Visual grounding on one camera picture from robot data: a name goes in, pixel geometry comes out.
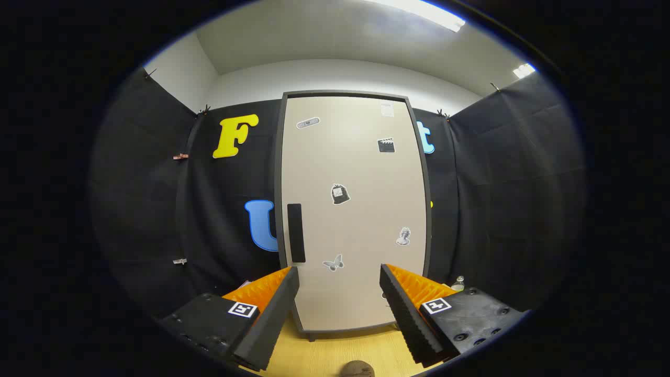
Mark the beige shoe cabinet door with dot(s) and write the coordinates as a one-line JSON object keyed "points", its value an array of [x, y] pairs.
{"points": [[356, 167]]}

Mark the grey shoe cabinet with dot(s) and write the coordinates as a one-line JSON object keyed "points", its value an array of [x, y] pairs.
{"points": [[279, 157]]}

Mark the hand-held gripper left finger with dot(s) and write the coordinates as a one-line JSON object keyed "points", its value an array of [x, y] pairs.
{"points": [[272, 319]]}

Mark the green label drink bottle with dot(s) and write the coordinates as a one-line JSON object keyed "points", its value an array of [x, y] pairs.
{"points": [[458, 284]]}

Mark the brown fuzzy shoe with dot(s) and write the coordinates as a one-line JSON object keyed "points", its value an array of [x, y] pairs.
{"points": [[356, 369]]}

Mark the pink clip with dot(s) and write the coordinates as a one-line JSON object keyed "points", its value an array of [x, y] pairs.
{"points": [[180, 156]]}

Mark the small ceiling light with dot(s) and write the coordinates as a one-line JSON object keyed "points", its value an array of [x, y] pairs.
{"points": [[524, 70]]}

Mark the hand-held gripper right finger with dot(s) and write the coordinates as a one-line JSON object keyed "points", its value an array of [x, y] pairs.
{"points": [[411, 319]]}

